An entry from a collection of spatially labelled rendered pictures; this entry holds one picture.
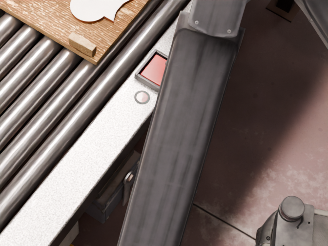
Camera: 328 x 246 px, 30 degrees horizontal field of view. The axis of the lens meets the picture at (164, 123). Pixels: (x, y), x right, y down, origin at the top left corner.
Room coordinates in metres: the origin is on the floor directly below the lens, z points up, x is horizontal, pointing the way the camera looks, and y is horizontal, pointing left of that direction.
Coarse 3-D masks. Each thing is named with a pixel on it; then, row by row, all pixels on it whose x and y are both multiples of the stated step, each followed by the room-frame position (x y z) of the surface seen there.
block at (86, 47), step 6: (72, 36) 0.68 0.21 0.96; (78, 36) 0.68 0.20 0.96; (72, 42) 0.67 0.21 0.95; (78, 42) 0.67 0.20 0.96; (84, 42) 0.67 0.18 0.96; (90, 42) 0.67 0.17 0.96; (78, 48) 0.67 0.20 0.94; (84, 48) 0.66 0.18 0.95; (90, 48) 0.66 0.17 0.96; (96, 48) 0.67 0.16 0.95; (90, 54) 0.66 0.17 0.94
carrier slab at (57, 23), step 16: (0, 0) 0.75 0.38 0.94; (16, 0) 0.75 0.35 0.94; (32, 0) 0.76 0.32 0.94; (48, 0) 0.77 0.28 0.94; (64, 0) 0.78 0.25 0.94; (144, 0) 0.82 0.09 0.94; (16, 16) 0.72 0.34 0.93; (32, 16) 0.72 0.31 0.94; (48, 16) 0.73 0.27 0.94; (64, 16) 0.74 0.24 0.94; (128, 16) 0.77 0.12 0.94; (48, 32) 0.69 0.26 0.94; (64, 32) 0.70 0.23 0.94; (80, 32) 0.71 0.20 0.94; (96, 32) 0.72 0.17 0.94; (112, 32) 0.72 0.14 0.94; (96, 64) 0.65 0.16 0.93
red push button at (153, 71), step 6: (156, 60) 0.68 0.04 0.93; (162, 60) 0.69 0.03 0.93; (150, 66) 0.67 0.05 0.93; (156, 66) 0.67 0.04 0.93; (162, 66) 0.67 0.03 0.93; (144, 72) 0.65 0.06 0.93; (150, 72) 0.65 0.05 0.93; (156, 72) 0.65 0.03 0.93; (162, 72) 0.66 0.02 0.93; (150, 78) 0.64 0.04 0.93; (156, 78) 0.64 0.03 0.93
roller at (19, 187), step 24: (168, 0) 0.85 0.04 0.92; (144, 24) 0.78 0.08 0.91; (168, 24) 0.80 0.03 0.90; (144, 48) 0.72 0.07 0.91; (120, 72) 0.65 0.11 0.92; (96, 96) 0.58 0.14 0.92; (72, 120) 0.52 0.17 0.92; (48, 144) 0.46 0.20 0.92; (24, 168) 0.40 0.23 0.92; (48, 168) 0.42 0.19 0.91; (24, 192) 0.36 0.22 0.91; (0, 216) 0.31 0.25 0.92
